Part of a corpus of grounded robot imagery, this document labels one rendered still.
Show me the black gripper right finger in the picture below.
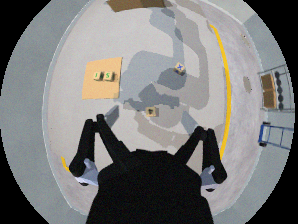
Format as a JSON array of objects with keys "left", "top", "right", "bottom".
[{"left": 161, "top": 111, "right": 227, "bottom": 192}]

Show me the tan square mat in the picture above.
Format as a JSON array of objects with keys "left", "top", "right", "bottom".
[{"left": 82, "top": 57, "right": 122, "bottom": 99}]

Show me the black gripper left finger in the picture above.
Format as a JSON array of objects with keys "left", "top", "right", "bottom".
[{"left": 69, "top": 105, "right": 144, "bottom": 186}]

